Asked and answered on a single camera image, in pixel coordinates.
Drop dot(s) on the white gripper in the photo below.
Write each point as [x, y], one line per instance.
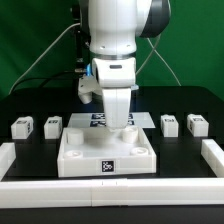
[115, 78]

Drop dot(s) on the white square table top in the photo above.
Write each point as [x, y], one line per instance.
[97, 151]

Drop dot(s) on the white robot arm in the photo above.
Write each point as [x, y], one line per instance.
[113, 26]

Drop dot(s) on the white marker sheet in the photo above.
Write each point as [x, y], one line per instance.
[85, 120]

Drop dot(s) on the white front fence bar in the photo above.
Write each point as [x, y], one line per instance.
[112, 192]

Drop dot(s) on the white fence bar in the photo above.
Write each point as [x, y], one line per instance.
[7, 157]
[112, 192]
[214, 156]

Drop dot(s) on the white right fence bar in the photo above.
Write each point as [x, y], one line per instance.
[214, 156]

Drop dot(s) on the white left fence bar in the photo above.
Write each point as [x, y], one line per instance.
[7, 157]

